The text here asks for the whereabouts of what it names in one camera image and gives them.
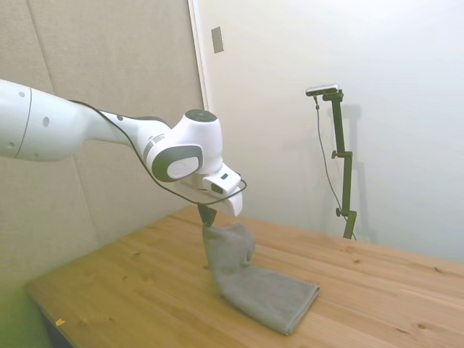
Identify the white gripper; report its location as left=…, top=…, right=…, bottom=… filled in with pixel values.
left=170, top=163, right=244, bottom=228

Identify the grey towel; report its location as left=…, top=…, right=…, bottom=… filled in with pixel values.
left=201, top=222, right=321, bottom=337

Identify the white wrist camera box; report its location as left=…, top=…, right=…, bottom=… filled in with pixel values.
left=201, top=172, right=243, bottom=195

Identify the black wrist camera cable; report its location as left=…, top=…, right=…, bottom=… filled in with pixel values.
left=67, top=99, right=249, bottom=204

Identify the dark green camera stand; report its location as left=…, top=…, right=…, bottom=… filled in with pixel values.
left=321, top=89, right=359, bottom=240

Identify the white door frame trim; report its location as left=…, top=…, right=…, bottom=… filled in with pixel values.
left=187, top=0, right=212, bottom=112

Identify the silver exterior camera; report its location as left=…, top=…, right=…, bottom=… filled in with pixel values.
left=304, top=83, right=342, bottom=98

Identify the grey wall switch plate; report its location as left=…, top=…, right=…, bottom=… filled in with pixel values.
left=210, top=25, right=225, bottom=54

